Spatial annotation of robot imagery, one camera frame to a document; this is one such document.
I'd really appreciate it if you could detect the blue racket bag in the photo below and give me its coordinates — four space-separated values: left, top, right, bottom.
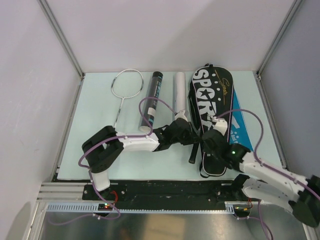
228 89 255 152

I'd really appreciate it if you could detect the black shuttlecock tube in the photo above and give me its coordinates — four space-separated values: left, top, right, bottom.
139 71 163 133

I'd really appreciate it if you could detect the black racket bag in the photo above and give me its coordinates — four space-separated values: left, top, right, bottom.
188 63 234 179

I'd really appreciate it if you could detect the white shuttlecock tube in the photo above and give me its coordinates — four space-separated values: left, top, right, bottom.
173 72 187 113

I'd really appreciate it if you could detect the white racket black grip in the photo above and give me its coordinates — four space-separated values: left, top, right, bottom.
110 68 144 128

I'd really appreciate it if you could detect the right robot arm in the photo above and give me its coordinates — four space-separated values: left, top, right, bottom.
202 129 320 228

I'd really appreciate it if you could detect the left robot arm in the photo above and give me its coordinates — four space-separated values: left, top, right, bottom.
81 118 201 200

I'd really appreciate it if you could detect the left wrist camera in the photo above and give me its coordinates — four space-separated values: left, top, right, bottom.
174 109 188 122

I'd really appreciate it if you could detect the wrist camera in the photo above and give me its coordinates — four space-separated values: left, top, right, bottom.
174 109 188 122
211 116 228 136

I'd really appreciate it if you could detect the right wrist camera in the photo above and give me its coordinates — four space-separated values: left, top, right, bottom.
211 116 228 136

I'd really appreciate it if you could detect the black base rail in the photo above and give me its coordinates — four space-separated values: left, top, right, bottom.
82 178 251 211

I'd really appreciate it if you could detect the white cable duct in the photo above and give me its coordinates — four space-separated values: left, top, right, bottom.
46 201 236 215

